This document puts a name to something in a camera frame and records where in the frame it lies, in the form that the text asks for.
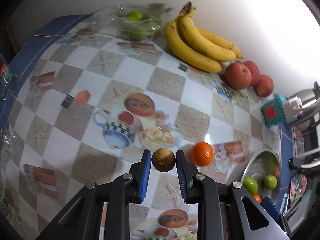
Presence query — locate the orange tangerine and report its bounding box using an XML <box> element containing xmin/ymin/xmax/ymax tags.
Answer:
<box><xmin>189</xmin><ymin>141</ymin><xmax>214</xmax><ymax>167</ymax></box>

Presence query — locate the brown longan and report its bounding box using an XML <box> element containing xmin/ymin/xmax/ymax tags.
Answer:
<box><xmin>151</xmin><ymin>148</ymin><xmax>176</xmax><ymax>172</ymax></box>

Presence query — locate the orange tangerine low pile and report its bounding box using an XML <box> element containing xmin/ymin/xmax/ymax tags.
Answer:
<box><xmin>253</xmin><ymin>194</ymin><xmax>262</xmax><ymax>203</ymax></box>

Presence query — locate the green jujube large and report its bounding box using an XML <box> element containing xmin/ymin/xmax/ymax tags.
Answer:
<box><xmin>243</xmin><ymin>176</ymin><xmax>258</xmax><ymax>195</ymax></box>

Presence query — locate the stainless steel bowl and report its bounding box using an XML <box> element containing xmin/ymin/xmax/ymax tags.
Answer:
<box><xmin>240</xmin><ymin>149</ymin><xmax>281</xmax><ymax>204</ymax></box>

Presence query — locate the black power adapter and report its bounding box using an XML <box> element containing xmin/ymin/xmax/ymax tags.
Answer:
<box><xmin>288</xmin><ymin>157</ymin><xmax>302</xmax><ymax>171</ymax></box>

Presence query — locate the teal toy box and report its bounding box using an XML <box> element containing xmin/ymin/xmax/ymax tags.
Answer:
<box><xmin>261</xmin><ymin>95</ymin><xmax>287</xmax><ymax>127</ymax></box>

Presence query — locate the stainless steel kettle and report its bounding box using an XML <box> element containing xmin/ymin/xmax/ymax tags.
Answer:
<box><xmin>288</xmin><ymin>88</ymin><xmax>320</xmax><ymax>132</ymax></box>

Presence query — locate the red apple far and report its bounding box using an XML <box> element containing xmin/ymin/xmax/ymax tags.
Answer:
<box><xmin>253</xmin><ymin>75</ymin><xmax>274</xmax><ymax>98</ymax></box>

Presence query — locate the checkered patterned tablecloth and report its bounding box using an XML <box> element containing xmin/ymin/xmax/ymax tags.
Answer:
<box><xmin>1</xmin><ymin>15</ymin><xmax>293</xmax><ymax>239</ymax></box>

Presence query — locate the red apple middle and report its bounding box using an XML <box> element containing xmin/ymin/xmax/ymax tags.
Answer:
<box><xmin>244</xmin><ymin>61</ymin><xmax>261</xmax><ymax>86</ymax></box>

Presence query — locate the clear glass mug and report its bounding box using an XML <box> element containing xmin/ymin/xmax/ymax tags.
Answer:
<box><xmin>0</xmin><ymin>54</ymin><xmax>17</xmax><ymax>101</ymax></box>

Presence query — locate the yellow banana bunch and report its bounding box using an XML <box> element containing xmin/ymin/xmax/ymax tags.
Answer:
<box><xmin>164</xmin><ymin>2</ymin><xmax>242</xmax><ymax>73</ymax></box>

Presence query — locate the clear bag of green fruit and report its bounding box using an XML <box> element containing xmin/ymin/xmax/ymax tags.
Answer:
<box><xmin>91</xmin><ymin>3</ymin><xmax>173</xmax><ymax>41</ymax></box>

